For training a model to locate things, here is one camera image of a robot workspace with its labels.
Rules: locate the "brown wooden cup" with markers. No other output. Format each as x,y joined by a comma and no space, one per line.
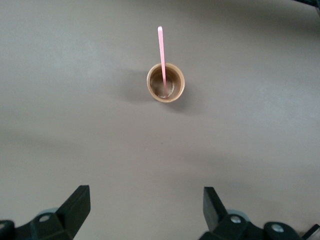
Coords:
178,92

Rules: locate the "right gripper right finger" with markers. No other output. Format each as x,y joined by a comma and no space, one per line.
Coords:
212,212

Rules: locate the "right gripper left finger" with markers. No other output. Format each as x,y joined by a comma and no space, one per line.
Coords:
75,210

